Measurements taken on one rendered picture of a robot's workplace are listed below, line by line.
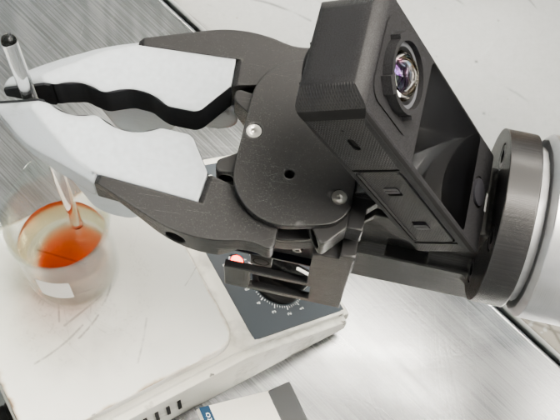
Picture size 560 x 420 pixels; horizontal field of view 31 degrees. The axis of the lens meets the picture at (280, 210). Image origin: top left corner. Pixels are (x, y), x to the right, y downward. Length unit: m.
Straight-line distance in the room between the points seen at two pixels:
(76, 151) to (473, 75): 0.40
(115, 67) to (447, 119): 0.13
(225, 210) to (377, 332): 0.28
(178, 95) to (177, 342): 0.18
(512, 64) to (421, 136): 0.41
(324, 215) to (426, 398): 0.28
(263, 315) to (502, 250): 0.22
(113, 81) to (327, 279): 0.12
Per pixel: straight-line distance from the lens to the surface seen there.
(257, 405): 0.61
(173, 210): 0.37
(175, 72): 0.40
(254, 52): 0.40
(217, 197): 0.37
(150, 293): 0.55
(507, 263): 0.38
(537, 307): 0.40
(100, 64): 0.40
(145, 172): 0.38
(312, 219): 0.37
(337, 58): 0.31
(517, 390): 0.65
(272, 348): 0.57
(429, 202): 0.35
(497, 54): 0.74
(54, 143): 0.39
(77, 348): 0.54
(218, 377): 0.57
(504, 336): 0.65
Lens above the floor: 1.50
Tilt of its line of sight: 66 degrees down
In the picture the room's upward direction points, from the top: 7 degrees clockwise
